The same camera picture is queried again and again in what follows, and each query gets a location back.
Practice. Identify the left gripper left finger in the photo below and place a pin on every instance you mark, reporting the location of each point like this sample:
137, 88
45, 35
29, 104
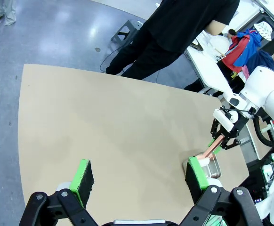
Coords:
80, 183

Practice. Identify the grey step stool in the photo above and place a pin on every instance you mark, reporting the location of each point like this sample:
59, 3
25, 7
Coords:
125, 30

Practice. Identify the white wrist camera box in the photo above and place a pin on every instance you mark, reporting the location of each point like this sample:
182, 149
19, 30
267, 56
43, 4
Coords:
223, 120

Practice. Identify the person in black clothes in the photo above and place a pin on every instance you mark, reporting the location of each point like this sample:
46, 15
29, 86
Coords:
174, 28

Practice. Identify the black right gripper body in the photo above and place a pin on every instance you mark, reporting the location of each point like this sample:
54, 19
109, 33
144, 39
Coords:
241, 124

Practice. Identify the white patterned bucket hat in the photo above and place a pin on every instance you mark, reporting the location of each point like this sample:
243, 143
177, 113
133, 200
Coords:
263, 30

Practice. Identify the white table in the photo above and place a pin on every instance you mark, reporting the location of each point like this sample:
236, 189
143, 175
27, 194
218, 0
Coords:
210, 73

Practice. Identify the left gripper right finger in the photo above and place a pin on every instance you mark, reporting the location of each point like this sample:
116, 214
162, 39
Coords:
197, 179

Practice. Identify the tan side table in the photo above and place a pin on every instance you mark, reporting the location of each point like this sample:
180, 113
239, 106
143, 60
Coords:
257, 141

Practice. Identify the small metal tray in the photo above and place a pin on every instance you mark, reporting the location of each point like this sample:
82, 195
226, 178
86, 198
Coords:
212, 170

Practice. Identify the large white plate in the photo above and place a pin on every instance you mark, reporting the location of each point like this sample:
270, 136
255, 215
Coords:
219, 43

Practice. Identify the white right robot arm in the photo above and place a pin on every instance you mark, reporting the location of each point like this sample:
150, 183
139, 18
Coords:
264, 89

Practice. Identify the red and blue jacket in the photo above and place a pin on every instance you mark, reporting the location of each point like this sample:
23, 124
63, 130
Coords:
243, 47

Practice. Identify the person in grey trousers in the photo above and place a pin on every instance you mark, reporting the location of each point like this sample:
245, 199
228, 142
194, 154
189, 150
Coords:
7, 11

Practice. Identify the mannequin in navy shirt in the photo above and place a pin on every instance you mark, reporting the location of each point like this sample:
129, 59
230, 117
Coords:
259, 61

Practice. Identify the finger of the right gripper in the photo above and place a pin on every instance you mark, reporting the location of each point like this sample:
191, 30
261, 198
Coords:
212, 135
231, 144

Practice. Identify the person's right forearm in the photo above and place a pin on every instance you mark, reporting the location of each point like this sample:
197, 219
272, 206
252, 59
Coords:
214, 27

